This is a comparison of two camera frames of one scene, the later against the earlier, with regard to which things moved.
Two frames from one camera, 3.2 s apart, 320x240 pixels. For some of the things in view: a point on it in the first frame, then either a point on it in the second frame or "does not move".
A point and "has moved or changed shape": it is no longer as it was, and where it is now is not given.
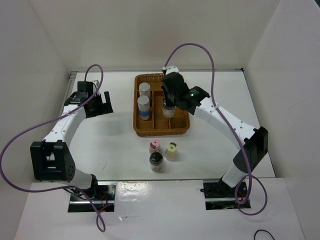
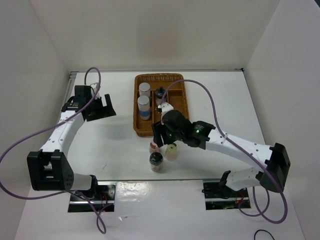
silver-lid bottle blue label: [144, 89] does not move
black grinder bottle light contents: [168, 111] has moved or changed shape
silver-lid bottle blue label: [144, 106] does not move
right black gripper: [167, 101] to [158, 128]
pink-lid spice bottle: [154, 146] does not move
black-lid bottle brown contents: [156, 160] does not move
